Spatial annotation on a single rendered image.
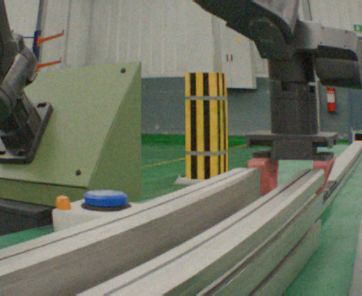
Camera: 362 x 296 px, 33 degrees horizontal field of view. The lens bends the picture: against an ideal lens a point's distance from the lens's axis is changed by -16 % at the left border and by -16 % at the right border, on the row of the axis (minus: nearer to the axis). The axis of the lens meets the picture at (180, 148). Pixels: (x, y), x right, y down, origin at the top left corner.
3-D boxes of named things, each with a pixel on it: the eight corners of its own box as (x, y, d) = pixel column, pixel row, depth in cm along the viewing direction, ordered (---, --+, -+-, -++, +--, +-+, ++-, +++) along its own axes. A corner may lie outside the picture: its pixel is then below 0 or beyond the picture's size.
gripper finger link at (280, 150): (325, 227, 69) (329, 142, 68) (267, 229, 72) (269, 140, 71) (333, 216, 75) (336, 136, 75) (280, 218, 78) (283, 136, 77)
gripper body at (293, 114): (331, 153, 68) (328, 84, 68) (244, 152, 72) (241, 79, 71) (337, 148, 75) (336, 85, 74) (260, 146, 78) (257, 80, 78)
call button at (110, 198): (97, 209, 64) (95, 188, 64) (135, 212, 63) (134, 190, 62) (77, 214, 60) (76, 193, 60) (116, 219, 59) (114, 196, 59)
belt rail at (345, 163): (354, 151, 177) (354, 141, 177) (365, 151, 176) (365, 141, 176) (296, 215, 88) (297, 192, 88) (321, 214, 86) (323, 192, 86)
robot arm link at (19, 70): (9, 93, 102) (-5, 118, 99) (-11, 53, 95) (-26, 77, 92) (46, 92, 98) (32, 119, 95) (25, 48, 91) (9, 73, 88)
